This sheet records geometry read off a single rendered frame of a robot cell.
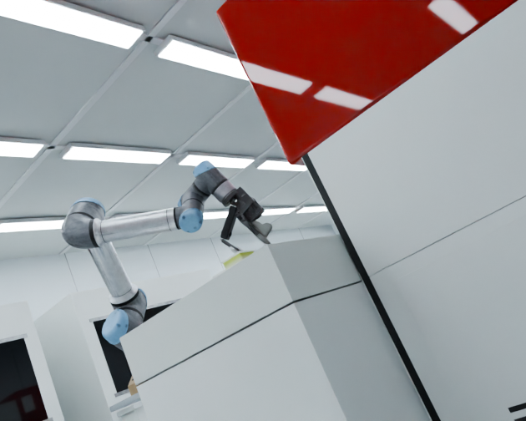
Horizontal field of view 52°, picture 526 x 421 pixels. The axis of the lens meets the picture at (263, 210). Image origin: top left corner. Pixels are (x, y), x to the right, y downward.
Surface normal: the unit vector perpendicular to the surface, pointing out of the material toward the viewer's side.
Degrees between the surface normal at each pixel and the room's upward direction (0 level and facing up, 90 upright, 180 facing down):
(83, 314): 90
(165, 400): 90
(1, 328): 90
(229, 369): 90
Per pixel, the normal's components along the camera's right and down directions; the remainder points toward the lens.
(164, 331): -0.59, 0.04
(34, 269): 0.69, -0.48
